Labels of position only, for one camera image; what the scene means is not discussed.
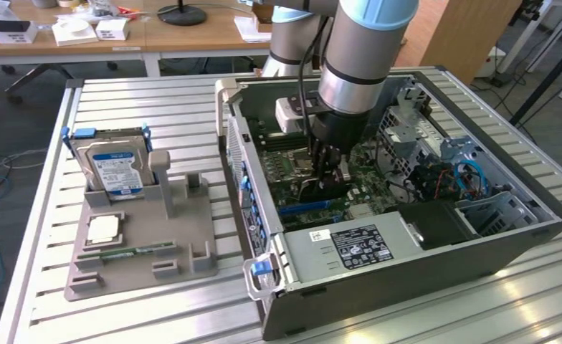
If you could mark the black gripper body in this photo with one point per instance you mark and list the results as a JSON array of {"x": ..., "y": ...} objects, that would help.
[{"x": 341, "y": 129}]

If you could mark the low-profile graphics card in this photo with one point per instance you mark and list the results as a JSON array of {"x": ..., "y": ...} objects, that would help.
[{"x": 322, "y": 193}]

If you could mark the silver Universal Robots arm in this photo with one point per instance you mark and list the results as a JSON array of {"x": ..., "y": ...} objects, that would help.
[{"x": 357, "y": 53}]

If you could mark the CPU socket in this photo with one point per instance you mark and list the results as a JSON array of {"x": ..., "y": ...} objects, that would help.
[{"x": 298, "y": 163}]

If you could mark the green motherboard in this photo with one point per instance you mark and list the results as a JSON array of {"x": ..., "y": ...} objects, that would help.
[{"x": 372, "y": 186}]

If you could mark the long expansion slot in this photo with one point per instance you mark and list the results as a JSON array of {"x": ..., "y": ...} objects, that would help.
[{"x": 305, "y": 208}]

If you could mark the silver drive cage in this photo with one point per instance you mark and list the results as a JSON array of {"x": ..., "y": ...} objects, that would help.
[{"x": 410, "y": 122}]

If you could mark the grey power supply unit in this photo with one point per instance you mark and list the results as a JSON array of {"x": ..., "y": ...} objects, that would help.
[{"x": 310, "y": 267}]

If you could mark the blue case latch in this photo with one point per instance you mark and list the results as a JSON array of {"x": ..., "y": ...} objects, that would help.
[{"x": 261, "y": 268}]

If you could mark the loose white papers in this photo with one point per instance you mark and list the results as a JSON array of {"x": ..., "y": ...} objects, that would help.
[{"x": 253, "y": 34}]

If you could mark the silver disk bay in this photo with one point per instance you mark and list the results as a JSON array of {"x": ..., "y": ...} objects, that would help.
[{"x": 496, "y": 215}]

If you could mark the open PC case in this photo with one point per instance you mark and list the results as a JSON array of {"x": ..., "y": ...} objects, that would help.
[{"x": 405, "y": 286}]

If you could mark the cardboard box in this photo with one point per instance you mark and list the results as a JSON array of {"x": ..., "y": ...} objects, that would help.
[{"x": 262, "y": 14}]

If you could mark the wooden cabinet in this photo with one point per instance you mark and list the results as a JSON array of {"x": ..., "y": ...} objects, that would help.
[{"x": 468, "y": 36}]

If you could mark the grey parts rack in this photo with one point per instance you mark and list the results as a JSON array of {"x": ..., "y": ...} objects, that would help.
[{"x": 138, "y": 229}]

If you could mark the hard disk with label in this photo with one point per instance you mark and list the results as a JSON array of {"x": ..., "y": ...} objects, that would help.
[{"x": 114, "y": 172}]

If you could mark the white table leg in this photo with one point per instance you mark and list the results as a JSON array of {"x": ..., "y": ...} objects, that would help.
[{"x": 517, "y": 43}]

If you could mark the black round lamp base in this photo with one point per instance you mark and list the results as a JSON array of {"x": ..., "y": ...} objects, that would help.
[{"x": 183, "y": 17}]

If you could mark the black slanted pole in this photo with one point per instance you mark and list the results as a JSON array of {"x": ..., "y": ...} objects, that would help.
[{"x": 549, "y": 81}]

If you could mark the green RAM stick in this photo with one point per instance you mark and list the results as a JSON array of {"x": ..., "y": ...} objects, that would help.
[{"x": 118, "y": 252}]

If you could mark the CPU with silver lid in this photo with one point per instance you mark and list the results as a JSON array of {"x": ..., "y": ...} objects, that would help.
[{"x": 102, "y": 231}]

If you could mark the blue disk caddy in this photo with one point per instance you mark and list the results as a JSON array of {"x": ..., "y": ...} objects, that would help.
[{"x": 83, "y": 134}]

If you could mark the small white box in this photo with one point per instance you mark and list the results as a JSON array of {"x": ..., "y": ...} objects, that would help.
[{"x": 111, "y": 30}]

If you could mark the white box round insert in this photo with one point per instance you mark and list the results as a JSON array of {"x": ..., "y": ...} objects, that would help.
[{"x": 72, "y": 32}]

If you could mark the black chair base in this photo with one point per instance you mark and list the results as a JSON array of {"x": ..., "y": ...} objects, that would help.
[{"x": 27, "y": 79}]

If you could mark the white box black lid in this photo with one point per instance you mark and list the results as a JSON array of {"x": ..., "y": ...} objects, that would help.
[{"x": 18, "y": 36}]

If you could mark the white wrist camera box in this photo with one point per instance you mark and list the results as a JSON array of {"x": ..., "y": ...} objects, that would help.
[{"x": 289, "y": 114}]

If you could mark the wooden desk white frame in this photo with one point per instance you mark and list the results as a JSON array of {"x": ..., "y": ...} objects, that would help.
[
  {"x": 214, "y": 39},
  {"x": 118, "y": 46}
]

